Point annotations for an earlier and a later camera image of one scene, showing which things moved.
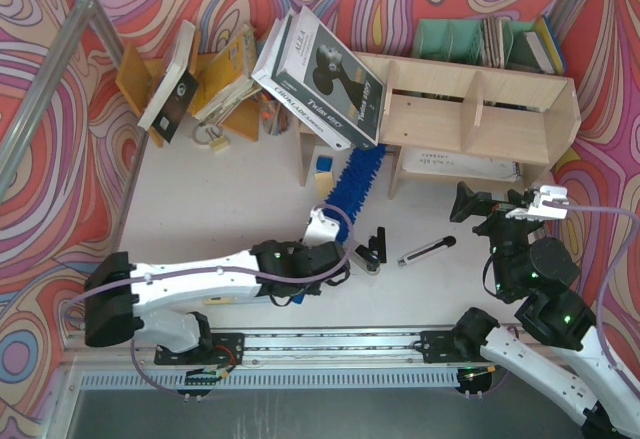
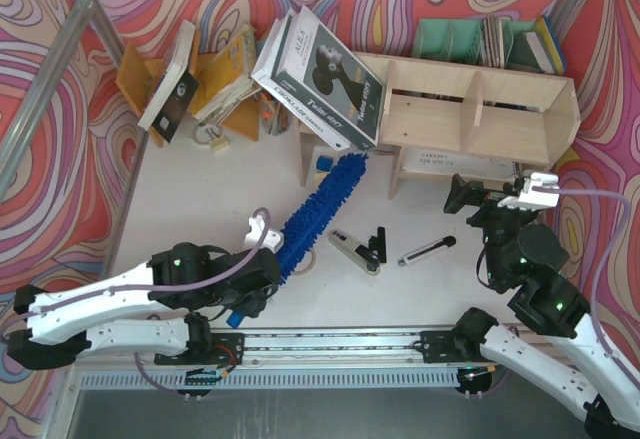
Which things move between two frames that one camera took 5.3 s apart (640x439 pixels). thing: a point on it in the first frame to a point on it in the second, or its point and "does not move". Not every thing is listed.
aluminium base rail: [289, 348] does not move
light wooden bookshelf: [457, 121] does not move
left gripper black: [343, 257] to [270, 269]
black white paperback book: [176, 88] does not move
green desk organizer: [461, 41] does not move
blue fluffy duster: [351, 190] to [315, 207]
